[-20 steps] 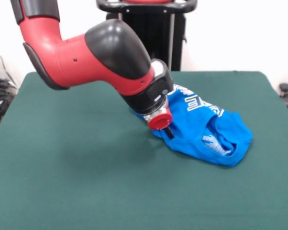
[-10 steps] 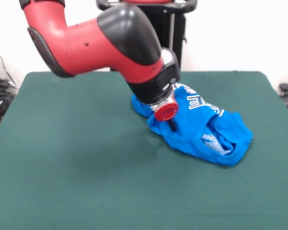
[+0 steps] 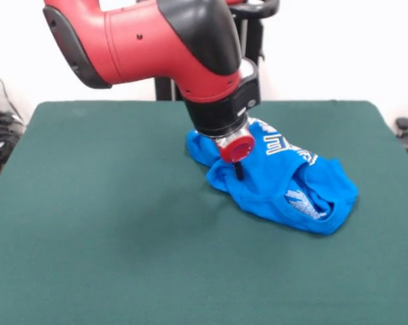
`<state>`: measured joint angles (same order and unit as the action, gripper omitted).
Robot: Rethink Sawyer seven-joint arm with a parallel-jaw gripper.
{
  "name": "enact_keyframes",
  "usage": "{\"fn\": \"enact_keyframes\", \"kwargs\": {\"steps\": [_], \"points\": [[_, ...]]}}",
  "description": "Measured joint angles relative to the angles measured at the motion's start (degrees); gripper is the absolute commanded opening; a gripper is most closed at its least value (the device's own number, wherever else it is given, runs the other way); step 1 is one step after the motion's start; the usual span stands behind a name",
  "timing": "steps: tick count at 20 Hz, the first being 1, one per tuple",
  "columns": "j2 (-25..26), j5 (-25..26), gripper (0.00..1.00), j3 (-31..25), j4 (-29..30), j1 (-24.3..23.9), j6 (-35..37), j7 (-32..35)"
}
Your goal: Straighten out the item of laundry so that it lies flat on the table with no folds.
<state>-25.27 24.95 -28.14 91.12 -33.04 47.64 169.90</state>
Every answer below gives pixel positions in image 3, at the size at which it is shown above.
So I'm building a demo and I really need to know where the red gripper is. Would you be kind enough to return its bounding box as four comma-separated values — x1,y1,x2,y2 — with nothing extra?
216,127,257,181

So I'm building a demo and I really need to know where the blue printed T-shirt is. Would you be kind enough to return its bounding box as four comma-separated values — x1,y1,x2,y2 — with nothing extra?
184,117,360,236

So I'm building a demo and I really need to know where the black office chair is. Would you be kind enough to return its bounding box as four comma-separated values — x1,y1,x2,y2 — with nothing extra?
394,116,408,170

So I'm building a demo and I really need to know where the dark green table cloth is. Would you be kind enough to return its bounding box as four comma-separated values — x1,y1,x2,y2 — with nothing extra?
0,100,408,325

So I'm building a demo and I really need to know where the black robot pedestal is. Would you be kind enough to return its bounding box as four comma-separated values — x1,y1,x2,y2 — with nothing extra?
155,0,280,102

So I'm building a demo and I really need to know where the black cable tangle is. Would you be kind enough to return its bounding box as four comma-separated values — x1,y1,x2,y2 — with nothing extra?
0,62,27,179

